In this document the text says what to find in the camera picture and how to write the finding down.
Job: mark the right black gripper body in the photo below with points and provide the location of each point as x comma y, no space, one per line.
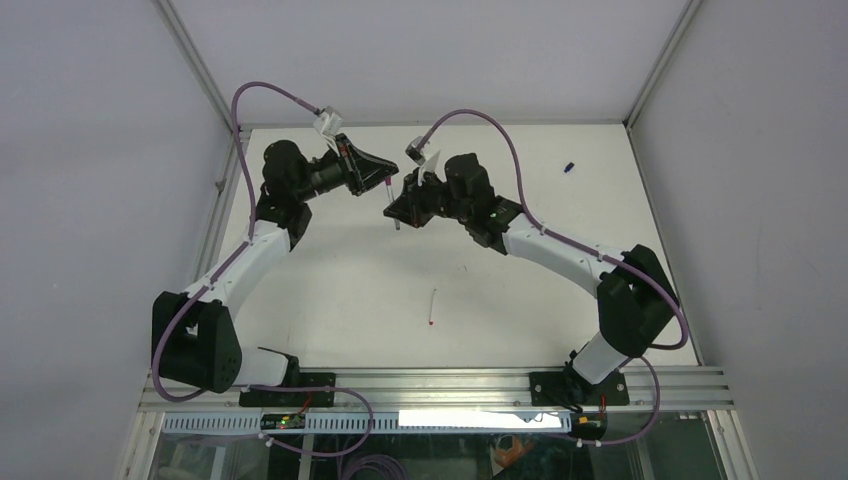
430,197

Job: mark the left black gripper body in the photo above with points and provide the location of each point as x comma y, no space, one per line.
349,171

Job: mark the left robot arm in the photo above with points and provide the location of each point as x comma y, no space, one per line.
195,345

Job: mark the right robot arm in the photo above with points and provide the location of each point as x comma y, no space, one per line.
634,298

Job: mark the white pen red end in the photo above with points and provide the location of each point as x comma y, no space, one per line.
431,307

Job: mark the orange object below table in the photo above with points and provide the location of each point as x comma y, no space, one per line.
508,449

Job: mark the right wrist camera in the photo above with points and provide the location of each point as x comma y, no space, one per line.
424,155

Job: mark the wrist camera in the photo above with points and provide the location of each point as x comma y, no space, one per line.
424,155
328,123

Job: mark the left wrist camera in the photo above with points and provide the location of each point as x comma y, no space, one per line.
328,123

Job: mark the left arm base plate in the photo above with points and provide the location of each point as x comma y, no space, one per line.
312,387

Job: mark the white slotted cable duct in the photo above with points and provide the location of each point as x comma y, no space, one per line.
407,421

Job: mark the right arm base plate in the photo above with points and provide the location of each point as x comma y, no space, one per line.
555,388

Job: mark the aluminium frame rail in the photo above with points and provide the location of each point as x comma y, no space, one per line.
671,388

